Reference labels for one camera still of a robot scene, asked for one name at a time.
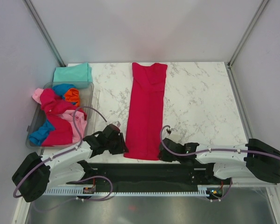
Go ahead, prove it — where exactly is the crimson t shirt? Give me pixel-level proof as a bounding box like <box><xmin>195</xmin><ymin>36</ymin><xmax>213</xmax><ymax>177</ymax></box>
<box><xmin>40</xmin><ymin>89</ymin><xmax>77</xmax><ymax>147</ymax></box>
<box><xmin>124</xmin><ymin>63</ymin><xmax>168</xmax><ymax>161</ymax></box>

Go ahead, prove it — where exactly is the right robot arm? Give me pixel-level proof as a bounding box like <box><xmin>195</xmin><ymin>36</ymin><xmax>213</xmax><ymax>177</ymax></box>
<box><xmin>159</xmin><ymin>138</ymin><xmax>280</xmax><ymax>184</ymax></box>

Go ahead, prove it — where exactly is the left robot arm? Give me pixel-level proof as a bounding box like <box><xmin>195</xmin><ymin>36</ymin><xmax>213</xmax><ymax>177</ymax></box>
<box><xmin>12</xmin><ymin>124</ymin><xmax>128</xmax><ymax>203</ymax></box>

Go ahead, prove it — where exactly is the light pink t shirt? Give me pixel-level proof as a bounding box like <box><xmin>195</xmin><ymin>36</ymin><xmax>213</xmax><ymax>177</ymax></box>
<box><xmin>32</xmin><ymin>87</ymin><xmax>89</xmax><ymax>143</ymax></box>

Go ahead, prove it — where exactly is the orange t shirt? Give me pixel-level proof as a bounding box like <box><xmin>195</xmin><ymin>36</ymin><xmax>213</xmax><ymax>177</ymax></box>
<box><xmin>64</xmin><ymin>88</ymin><xmax>81</xmax><ymax>107</ymax></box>

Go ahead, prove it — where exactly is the teal folded t shirt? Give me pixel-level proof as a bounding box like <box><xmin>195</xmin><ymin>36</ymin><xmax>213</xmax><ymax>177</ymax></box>
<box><xmin>53</xmin><ymin>63</ymin><xmax>93</xmax><ymax>89</ymax></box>

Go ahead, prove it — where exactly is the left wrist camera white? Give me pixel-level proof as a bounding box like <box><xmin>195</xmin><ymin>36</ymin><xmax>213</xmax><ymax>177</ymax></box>
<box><xmin>108</xmin><ymin>121</ymin><xmax>121</xmax><ymax>132</ymax></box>

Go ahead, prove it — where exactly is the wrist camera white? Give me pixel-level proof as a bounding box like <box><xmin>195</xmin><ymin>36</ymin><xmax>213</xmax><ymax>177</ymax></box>
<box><xmin>166</xmin><ymin>128</ymin><xmax>182</xmax><ymax>142</ymax></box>
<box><xmin>108</xmin><ymin>121</ymin><xmax>121</xmax><ymax>132</ymax></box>

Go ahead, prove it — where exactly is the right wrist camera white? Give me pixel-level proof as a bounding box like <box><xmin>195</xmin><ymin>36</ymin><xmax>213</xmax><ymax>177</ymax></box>
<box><xmin>166</xmin><ymin>128</ymin><xmax>182</xmax><ymax>142</ymax></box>

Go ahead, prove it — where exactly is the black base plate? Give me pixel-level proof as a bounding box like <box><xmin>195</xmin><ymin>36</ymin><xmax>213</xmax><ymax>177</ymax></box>
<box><xmin>81</xmin><ymin>162</ymin><xmax>230</xmax><ymax>192</ymax></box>

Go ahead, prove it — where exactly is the white cable duct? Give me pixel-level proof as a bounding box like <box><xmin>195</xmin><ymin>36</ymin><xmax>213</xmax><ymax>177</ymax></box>
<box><xmin>43</xmin><ymin>185</ymin><xmax>212</xmax><ymax>197</ymax></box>

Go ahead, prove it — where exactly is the aluminium frame rail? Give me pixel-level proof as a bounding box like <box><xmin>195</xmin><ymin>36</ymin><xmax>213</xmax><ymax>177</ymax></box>
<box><xmin>224</xmin><ymin>62</ymin><xmax>253</xmax><ymax>141</ymax></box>

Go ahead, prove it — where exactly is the left aluminium frame post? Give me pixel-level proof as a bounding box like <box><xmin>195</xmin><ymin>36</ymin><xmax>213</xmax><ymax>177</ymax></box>
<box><xmin>23</xmin><ymin>0</ymin><xmax>66</xmax><ymax>67</ymax></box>

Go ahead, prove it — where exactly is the aluminium frame post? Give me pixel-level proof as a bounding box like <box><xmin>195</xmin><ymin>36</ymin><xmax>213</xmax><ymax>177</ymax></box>
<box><xmin>23</xmin><ymin>0</ymin><xmax>66</xmax><ymax>67</ymax></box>
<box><xmin>226</xmin><ymin>0</ymin><xmax>270</xmax><ymax>69</ymax></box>

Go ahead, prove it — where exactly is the right aluminium frame post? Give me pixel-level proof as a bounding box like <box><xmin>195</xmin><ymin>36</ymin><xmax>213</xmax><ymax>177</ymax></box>
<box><xmin>226</xmin><ymin>0</ymin><xmax>270</xmax><ymax>69</ymax></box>

